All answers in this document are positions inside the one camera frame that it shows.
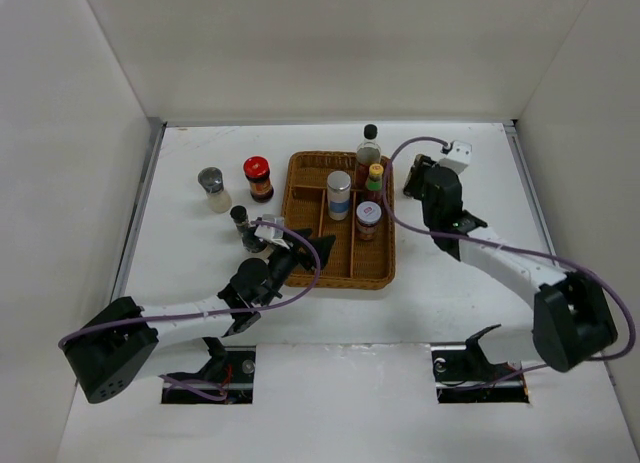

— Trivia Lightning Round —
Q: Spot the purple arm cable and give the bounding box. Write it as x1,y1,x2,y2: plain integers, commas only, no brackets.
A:
58,221,322,403
381,136,636,389

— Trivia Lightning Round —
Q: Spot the silver lid white pepper jar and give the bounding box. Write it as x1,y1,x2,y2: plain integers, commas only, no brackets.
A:
327,170,351,221

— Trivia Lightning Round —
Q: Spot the small black pepper grinder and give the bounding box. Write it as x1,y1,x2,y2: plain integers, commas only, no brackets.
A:
230,205,249,234

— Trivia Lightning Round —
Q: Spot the clear salt grinder black top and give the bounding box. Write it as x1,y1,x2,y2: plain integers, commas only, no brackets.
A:
197,167,232,213

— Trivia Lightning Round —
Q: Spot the tall dark soy sauce bottle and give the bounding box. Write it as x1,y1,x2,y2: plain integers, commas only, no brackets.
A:
354,124,381,189

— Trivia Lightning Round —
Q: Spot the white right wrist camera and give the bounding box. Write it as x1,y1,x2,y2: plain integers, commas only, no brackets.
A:
439,140,473,175

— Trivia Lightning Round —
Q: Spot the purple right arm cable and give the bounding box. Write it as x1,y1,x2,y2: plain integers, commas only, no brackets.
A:
381,136,636,389

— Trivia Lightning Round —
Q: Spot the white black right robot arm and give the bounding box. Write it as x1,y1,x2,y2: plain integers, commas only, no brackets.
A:
403,155,618,372

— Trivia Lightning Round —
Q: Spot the brown wicker divided basket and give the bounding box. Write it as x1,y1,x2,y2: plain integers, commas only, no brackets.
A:
281,151,396,290

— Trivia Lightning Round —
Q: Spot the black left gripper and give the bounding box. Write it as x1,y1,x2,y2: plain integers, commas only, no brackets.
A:
259,228,334,306

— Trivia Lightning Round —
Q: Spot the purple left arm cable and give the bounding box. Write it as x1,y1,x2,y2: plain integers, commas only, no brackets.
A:
58,221,322,403

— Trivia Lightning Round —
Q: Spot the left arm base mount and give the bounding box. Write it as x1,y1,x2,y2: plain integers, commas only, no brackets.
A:
161,337,257,405

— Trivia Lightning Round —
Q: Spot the clear glass shaker jar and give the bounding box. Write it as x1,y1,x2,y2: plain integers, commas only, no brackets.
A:
241,228,270,258

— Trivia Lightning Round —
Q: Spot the green label chili sauce bottle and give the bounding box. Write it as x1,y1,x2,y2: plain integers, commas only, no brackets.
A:
362,163,384,205

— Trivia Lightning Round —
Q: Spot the white lid red label jar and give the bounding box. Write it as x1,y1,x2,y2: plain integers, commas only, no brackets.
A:
356,201,382,241

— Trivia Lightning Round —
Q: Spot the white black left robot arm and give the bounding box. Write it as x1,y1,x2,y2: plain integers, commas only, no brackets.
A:
58,229,336,404

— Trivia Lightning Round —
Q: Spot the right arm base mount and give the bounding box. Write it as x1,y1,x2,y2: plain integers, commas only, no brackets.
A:
431,324,529,404

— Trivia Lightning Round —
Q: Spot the yellow label sesame oil bottle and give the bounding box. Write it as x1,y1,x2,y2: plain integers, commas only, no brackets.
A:
403,154,426,199

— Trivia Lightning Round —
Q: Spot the red lid chili sauce jar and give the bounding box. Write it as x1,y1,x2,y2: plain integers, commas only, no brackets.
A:
243,156,274,203

